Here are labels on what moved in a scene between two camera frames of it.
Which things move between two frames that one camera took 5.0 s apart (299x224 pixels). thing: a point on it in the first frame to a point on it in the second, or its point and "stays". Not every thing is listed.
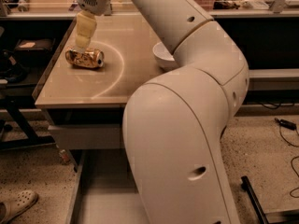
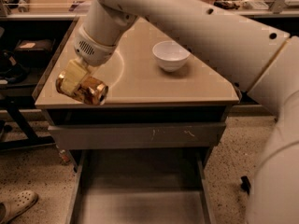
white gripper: (94, 0) to (92, 52)
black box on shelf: (34, 53) stays
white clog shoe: (16, 203) stays
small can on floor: (64, 157) stays
